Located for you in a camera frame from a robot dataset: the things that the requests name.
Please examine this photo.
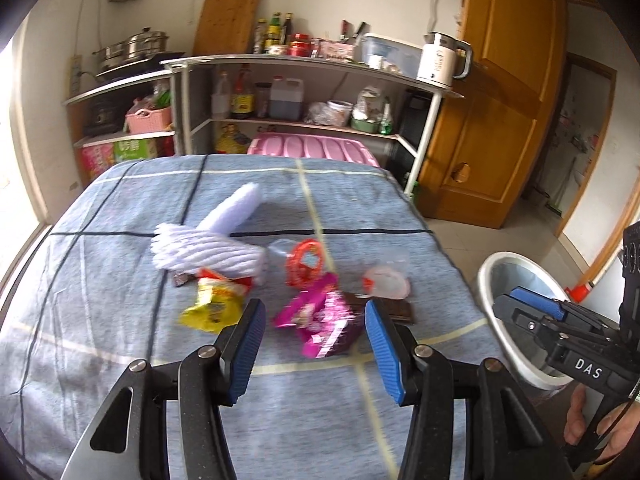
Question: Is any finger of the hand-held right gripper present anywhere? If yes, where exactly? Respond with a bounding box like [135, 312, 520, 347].
[492, 294, 567, 347]
[509, 286, 569, 322]

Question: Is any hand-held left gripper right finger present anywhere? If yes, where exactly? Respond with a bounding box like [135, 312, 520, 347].
[364, 300, 576, 480]

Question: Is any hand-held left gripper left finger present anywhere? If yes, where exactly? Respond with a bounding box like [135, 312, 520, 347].
[60, 298, 267, 480]

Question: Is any clear plastic bin liner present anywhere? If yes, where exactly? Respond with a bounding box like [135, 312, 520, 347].
[492, 260, 571, 381]

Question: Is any white trash bin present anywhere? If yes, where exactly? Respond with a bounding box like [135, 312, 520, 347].
[477, 252, 576, 391]

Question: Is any brown chocolate wrapper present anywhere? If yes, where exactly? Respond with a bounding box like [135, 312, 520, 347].
[342, 291, 417, 324]

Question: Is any yellow red snack bag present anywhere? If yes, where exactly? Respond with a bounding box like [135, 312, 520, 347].
[179, 266, 254, 335]

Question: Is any purple pink snack bag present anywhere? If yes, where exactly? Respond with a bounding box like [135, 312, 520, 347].
[271, 272, 364, 359]

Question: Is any clear plastic cup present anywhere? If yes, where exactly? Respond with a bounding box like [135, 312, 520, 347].
[362, 259, 412, 301]

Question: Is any white foam net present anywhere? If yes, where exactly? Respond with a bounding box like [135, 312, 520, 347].
[150, 182, 269, 287]

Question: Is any person's right hand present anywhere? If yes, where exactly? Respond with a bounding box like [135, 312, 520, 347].
[564, 385, 640, 465]

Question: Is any red orange plastic object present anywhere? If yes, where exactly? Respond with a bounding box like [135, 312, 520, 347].
[566, 282, 597, 304]

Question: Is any blue checked tablecloth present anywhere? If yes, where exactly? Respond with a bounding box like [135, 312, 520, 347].
[0, 154, 506, 480]

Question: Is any yellow oil bottle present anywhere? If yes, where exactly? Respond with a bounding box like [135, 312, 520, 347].
[215, 122, 253, 155]

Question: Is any wooden door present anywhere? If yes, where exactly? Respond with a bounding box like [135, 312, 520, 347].
[417, 0, 568, 231]

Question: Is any black appliance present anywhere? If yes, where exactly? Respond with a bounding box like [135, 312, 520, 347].
[397, 89, 435, 153]

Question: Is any green carton box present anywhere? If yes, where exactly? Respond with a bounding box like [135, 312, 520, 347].
[112, 137, 160, 163]

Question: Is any pink carton box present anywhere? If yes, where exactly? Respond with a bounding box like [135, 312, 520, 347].
[81, 142, 115, 181]

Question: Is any white tub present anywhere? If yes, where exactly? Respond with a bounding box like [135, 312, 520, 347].
[326, 100, 354, 127]

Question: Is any crumpled clear bag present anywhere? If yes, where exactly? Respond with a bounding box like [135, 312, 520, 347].
[305, 101, 336, 126]

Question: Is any dark glass jar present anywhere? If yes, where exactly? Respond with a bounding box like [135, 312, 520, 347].
[254, 82, 272, 120]

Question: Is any plastic jug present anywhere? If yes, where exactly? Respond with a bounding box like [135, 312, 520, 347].
[269, 75, 306, 121]

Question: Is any pink basket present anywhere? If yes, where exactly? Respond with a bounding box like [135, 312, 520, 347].
[125, 107, 173, 135]

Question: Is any soy sauce bottle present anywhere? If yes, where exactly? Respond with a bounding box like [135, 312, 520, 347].
[230, 64, 254, 120]

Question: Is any white plastic bag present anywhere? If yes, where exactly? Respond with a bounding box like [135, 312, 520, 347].
[354, 85, 388, 120]

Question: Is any white plastic bottle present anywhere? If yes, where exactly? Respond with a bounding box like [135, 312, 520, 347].
[211, 71, 232, 120]

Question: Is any white electric kettle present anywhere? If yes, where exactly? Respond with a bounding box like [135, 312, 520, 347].
[416, 31, 474, 87]

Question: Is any black rice cooker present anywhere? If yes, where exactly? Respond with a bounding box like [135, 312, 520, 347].
[82, 100, 127, 137]

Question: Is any clear storage box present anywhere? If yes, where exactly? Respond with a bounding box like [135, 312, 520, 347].
[360, 33, 426, 79]

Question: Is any low white shelf rack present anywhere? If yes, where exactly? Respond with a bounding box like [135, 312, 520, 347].
[62, 70, 181, 166]

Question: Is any curved white shelf rack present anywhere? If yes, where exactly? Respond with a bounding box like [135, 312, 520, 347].
[160, 54, 466, 196]

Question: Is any bright window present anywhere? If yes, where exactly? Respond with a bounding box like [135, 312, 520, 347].
[0, 45, 51, 261]

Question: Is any pink container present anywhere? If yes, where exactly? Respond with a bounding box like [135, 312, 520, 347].
[312, 38, 357, 60]

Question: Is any black stove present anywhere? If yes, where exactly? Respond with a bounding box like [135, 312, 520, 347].
[95, 51, 187, 84]

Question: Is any metal steamer pot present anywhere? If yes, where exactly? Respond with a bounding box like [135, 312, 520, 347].
[124, 27, 170, 59]

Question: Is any power strip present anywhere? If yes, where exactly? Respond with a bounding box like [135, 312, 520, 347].
[67, 55, 82, 96]

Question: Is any metal pan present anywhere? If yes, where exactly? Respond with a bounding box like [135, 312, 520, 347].
[92, 42, 128, 72]

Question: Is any wooden cutting board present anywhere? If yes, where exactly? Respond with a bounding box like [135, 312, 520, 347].
[192, 0, 263, 56]

